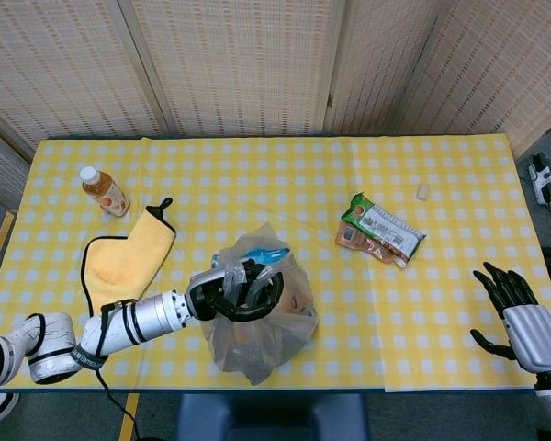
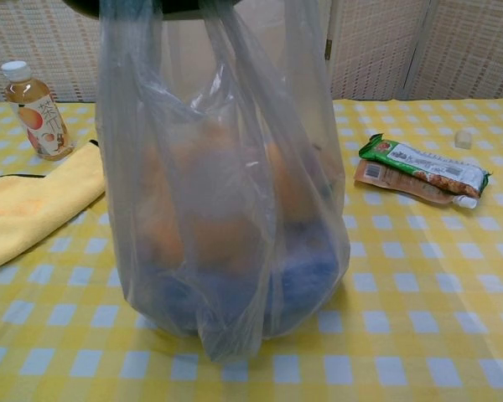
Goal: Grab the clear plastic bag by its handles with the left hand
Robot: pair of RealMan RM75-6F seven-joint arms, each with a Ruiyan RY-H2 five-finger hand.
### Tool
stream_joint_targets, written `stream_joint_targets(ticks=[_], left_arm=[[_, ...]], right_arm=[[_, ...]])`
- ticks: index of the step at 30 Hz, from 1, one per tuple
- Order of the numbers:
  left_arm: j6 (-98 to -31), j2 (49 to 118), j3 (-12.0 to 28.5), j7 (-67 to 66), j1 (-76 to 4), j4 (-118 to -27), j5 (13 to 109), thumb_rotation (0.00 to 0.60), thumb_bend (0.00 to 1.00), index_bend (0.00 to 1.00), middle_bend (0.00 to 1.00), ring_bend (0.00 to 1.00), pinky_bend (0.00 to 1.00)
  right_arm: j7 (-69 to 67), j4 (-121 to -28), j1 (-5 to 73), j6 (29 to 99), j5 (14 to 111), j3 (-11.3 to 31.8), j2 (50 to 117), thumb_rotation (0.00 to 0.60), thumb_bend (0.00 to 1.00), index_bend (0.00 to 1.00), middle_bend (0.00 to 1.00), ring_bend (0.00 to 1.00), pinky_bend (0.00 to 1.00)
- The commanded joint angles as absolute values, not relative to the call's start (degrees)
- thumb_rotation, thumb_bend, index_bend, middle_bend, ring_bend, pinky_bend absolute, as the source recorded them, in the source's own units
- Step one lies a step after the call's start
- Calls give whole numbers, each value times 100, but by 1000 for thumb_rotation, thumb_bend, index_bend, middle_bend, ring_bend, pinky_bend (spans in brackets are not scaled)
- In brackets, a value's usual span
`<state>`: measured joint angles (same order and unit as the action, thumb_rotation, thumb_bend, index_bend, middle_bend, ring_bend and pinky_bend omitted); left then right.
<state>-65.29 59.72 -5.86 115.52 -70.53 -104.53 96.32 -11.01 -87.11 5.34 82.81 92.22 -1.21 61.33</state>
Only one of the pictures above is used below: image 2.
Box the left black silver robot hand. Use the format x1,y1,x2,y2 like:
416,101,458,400
65,0,244,23

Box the clear plastic bag with goods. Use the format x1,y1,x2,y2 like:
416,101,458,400
95,0,352,364

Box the oranges inside bag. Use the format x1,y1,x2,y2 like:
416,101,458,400
140,121,319,273

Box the peach tea bottle white cap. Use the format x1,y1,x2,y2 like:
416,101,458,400
0,60,75,161

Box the yellow microfiber cloth black trim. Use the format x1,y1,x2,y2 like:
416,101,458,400
0,140,106,276

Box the orange brown snack pouch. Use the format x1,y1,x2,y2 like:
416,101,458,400
354,158,479,209

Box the blue packet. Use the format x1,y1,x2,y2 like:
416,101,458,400
150,221,340,336

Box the green white snack packet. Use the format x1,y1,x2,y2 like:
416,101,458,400
357,133,494,199

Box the yellow white checkered tablecloth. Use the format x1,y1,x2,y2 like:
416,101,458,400
0,98,503,402

